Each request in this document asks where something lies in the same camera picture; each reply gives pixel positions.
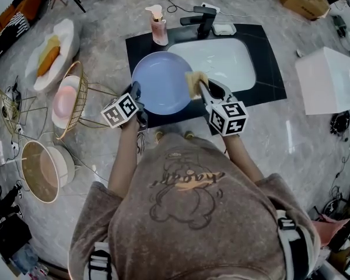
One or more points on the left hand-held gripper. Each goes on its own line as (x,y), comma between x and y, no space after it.
(119,111)

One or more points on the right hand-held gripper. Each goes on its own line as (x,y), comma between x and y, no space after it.
(227,117)

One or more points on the yellow sponge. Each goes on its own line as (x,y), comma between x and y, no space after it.
(194,82)

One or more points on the blue plate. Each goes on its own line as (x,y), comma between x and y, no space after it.
(163,83)

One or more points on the person's right forearm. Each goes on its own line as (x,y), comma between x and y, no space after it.
(242,156)

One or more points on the person's left forearm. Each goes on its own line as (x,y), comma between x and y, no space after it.
(122,162)

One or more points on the white sink basin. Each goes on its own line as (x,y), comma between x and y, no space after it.
(221,60)

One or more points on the yellow shoe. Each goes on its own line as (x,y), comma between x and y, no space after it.
(159,135)
(188,134)

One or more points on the wooden vanity cabinet black top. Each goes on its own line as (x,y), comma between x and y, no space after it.
(268,69)

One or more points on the pink soap dispenser bottle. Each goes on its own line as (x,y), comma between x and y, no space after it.
(160,32)

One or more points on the white soap dish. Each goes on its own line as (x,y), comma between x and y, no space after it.
(224,29)

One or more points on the black faucet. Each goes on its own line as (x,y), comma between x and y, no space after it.
(205,22)

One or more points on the white power strip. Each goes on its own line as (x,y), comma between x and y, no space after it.
(214,7)

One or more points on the orange cushion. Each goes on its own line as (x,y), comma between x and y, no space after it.
(48,61)

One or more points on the white cube cabinet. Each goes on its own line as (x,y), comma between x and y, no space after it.
(326,80)

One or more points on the round beige side table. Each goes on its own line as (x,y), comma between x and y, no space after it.
(41,171)

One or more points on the orange sofa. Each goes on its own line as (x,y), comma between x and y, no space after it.
(32,4)

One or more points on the black white striped cushion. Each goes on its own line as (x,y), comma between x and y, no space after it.
(8,34)

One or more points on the brown printed t-shirt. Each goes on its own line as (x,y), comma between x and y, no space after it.
(186,238)

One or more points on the pink cloth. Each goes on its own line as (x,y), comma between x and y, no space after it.
(329,229)

